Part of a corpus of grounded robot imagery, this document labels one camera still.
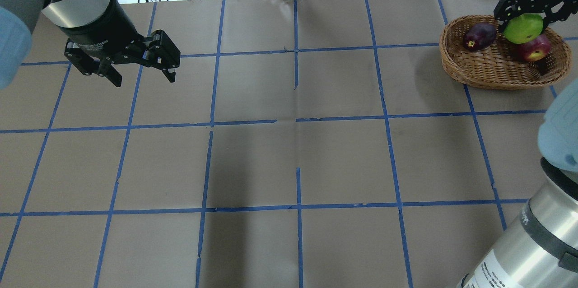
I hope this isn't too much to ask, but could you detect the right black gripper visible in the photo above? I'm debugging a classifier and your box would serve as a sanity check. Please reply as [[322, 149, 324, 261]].
[[493, 0, 578, 33]]

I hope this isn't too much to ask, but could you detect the wicker basket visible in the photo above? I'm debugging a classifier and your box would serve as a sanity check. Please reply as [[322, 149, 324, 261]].
[[439, 15, 572, 90]]

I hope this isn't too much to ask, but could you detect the green apple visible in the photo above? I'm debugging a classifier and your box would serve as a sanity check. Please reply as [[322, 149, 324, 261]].
[[503, 13, 544, 45]]

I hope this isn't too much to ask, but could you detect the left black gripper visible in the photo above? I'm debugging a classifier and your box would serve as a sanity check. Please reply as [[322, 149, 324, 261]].
[[58, 4, 181, 87]]

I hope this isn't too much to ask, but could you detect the dark red apple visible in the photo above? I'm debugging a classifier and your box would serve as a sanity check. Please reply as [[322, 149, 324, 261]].
[[462, 22, 497, 51]]

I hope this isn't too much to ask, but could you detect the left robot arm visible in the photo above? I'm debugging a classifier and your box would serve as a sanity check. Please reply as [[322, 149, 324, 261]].
[[0, 0, 181, 88]]

